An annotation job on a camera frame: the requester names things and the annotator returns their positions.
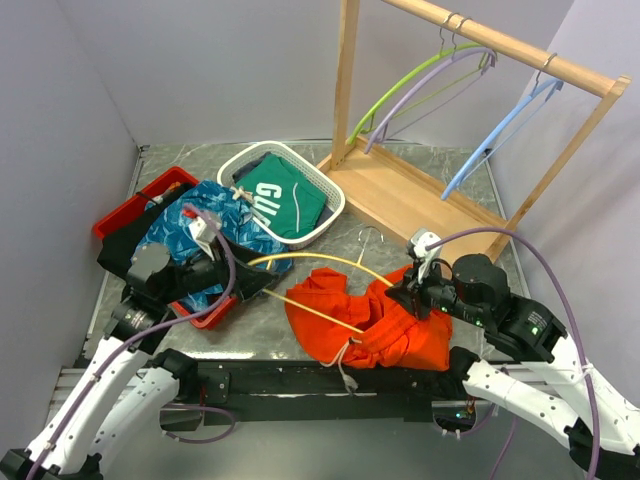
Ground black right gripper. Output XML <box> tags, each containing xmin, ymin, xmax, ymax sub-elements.
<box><xmin>384</xmin><ymin>253</ymin><xmax>486</xmax><ymax>325</ymax></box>

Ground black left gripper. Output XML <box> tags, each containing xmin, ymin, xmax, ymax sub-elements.
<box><xmin>159</xmin><ymin>228</ymin><xmax>280</xmax><ymax>303</ymax></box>

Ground yellow plastic hanger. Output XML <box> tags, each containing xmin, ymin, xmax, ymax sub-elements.
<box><xmin>248</xmin><ymin>250</ymin><xmax>392</xmax><ymax>334</ymax></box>

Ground orange drawstring shorts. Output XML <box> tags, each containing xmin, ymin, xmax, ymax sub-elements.
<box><xmin>285</xmin><ymin>267</ymin><xmax>453</xmax><ymax>371</ymax></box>

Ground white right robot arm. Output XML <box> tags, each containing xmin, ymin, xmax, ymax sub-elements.
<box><xmin>386</xmin><ymin>254</ymin><xmax>639</xmax><ymax>479</ymax></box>

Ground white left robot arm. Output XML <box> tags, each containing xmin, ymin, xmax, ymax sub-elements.
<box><xmin>1</xmin><ymin>241</ymin><xmax>279</xmax><ymax>479</ymax></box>

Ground blue patterned shorts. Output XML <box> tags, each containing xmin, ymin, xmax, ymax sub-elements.
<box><xmin>127</xmin><ymin>181</ymin><xmax>292</xmax><ymax>318</ymax></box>

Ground green shorts with white letters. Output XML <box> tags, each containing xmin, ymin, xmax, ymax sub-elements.
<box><xmin>233</xmin><ymin>152</ymin><xmax>327</xmax><ymax>239</ymax></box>

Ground blue plastic hanger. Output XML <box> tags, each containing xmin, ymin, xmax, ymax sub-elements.
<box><xmin>440</xmin><ymin>52</ymin><xmax>564</xmax><ymax>201</ymax></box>

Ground purple plastic hanger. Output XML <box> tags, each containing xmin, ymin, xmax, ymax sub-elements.
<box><xmin>363</xmin><ymin>17</ymin><xmax>499</xmax><ymax>155</ymax></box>

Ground green plastic hanger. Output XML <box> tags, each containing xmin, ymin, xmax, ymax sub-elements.
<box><xmin>346</xmin><ymin>12</ymin><xmax>491</xmax><ymax>145</ymax></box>

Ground wooden clothes rack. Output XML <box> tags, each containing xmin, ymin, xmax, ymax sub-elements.
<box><xmin>319</xmin><ymin>1</ymin><xmax>631</xmax><ymax>260</ymax></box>

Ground white perforated plastic basket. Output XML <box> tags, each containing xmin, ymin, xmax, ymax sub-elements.
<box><xmin>217</xmin><ymin>141</ymin><xmax>345</xmax><ymax>250</ymax></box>

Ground black garment in tray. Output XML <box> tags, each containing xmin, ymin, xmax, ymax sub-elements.
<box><xmin>96</xmin><ymin>197</ymin><xmax>170</xmax><ymax>279</ymax></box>

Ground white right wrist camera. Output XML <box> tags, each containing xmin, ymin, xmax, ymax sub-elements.
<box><xmin>407</xmin><ymin>228</ymin><xmax>442</xmax><ymax>284</ymax></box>

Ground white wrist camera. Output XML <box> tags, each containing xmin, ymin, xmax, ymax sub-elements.
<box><xmin>407</xmin><ymin>228</ymin><xmax>442</xmax><ymax>284</ymax></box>
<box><xmin>188</xmin><ymin>216</ymin><xmax>220</xmax><ymax>260</ymax></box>

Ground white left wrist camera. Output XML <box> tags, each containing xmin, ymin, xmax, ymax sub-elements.
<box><xmin>188</xmin><ymin>216</ymin><xmax>220</xmax><ymax>260</ymax></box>

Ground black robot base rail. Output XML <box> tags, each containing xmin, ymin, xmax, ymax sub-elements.
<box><xmin>169</xmin><ymin>360</ymin><xmax>494</xmax><ymax>434</ymax></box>

